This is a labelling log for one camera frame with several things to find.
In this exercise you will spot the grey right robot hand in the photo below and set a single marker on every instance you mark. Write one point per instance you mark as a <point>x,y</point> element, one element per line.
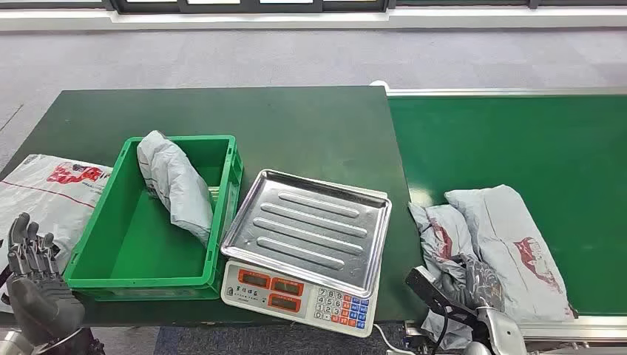
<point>482,289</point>

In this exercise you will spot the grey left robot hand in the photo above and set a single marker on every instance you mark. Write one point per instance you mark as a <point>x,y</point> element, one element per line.
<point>41,299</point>

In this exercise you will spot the grey red-print package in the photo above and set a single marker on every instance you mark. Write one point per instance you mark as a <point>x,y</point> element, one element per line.
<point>514,245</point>
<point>441,235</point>

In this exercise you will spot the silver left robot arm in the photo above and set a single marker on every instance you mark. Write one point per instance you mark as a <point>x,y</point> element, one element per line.
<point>12,345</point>

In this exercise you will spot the flat grey red-print package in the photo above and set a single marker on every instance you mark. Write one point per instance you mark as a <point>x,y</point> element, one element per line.
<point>514,245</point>

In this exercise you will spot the green conveyor belt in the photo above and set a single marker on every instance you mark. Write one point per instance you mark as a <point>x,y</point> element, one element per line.
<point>514,142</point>

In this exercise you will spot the plain grey mailer package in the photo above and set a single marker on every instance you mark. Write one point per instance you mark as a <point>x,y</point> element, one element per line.
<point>176,186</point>

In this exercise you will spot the large white printed bag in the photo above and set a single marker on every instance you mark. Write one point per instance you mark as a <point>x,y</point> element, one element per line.
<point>44,196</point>

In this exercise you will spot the green plastic crate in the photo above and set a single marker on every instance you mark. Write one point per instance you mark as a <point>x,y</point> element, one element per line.
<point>142,245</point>

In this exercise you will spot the electronic scale with steel tray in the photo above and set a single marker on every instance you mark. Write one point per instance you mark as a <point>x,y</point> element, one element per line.
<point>308,230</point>

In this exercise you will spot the dark green table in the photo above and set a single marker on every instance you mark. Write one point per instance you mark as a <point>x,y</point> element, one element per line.
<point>294,127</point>

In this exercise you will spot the white window sill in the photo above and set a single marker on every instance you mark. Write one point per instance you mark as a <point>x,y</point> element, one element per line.
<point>313,19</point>

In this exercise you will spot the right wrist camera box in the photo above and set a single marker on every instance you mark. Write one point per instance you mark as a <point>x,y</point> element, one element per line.
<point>431,294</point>

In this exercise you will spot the silver conveyor frame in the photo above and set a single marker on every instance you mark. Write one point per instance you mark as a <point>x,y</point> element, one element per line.
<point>563,328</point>

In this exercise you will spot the dark window frame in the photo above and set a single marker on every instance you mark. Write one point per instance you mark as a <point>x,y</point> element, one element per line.
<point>245,5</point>

